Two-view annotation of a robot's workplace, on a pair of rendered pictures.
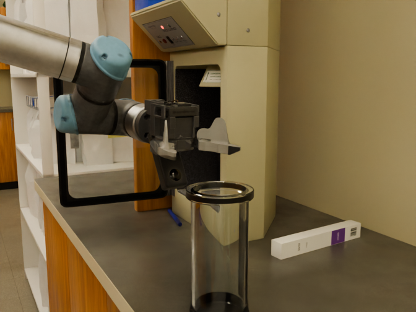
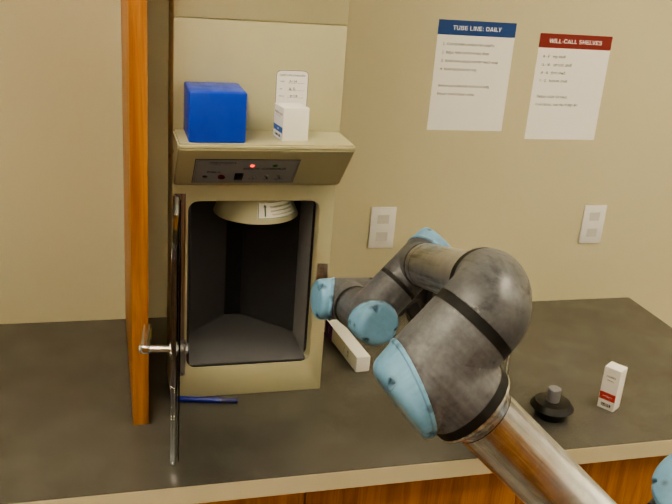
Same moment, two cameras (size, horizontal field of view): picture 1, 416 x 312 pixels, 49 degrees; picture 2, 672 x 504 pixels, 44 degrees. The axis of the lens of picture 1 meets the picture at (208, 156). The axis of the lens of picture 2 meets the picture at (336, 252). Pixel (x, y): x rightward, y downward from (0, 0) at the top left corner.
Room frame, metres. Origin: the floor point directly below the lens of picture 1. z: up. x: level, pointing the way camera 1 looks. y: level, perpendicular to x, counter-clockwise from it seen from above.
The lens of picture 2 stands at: (0.72, 1.52, 1.85)
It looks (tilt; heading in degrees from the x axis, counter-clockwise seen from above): 20 degrees down; 282
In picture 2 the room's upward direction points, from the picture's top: 5 degrees clockwise
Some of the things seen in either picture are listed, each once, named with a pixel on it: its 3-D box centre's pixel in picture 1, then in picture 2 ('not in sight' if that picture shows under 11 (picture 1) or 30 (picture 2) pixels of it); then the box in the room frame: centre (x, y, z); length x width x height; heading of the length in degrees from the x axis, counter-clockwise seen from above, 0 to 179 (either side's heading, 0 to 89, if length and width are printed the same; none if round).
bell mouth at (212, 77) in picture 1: (232, 75); (256, 198); (1.23, -0.06, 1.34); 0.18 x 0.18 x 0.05
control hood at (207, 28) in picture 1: (174, 27); (262, 163); (1.17, 0.08, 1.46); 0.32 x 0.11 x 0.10; 28
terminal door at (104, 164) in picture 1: (113, 132); (175, 325); (1.27, 0.26, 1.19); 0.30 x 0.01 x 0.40; 112
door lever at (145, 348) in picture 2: not in sight; (156, 339); (1.27, 0.34, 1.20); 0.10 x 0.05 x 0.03; 112
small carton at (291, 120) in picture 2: not in sight; (291, 121); (1.13, 0.06, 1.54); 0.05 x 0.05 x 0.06; 36
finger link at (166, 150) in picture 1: (167, 138); not in sight; (0.74, 0.07, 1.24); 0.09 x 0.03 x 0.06; 4
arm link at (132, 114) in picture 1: (148, 123); not in sight; (0.92, 0.12, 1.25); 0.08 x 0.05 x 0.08; 124
